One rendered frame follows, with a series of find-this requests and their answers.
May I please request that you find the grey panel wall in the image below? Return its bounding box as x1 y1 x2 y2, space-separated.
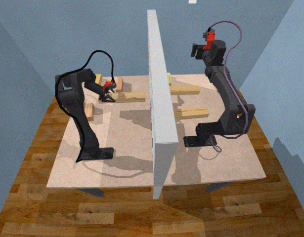
147 10 179 186

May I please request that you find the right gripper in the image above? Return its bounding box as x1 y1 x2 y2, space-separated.
191 32 215 61

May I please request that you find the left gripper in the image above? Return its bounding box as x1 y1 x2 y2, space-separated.
93 81 116 102

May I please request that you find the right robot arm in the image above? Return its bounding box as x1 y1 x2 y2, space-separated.
183 39 256 147

